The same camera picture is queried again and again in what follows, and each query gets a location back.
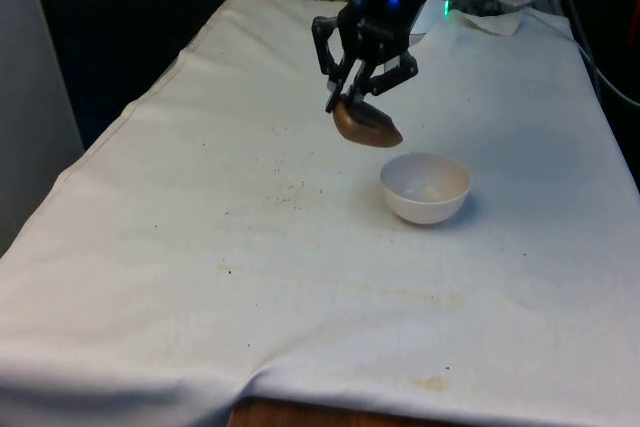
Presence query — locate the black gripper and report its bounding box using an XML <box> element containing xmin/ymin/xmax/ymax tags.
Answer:
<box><xmin>311</xmin><ymin>0</ymin><xmax>435</xmax><ymax>114</ymax></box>

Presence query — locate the white bowl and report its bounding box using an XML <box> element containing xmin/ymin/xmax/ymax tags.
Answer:
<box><xmin>379</xmin><ymin>152</ymin><xmax>473</xmax><ymax>227</ymax></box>

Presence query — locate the black cable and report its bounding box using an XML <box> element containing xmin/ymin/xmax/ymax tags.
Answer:
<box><xmin>549</xmin><ymin>0</ymin><xmax>605</xmax><ymax>94</ymax></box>

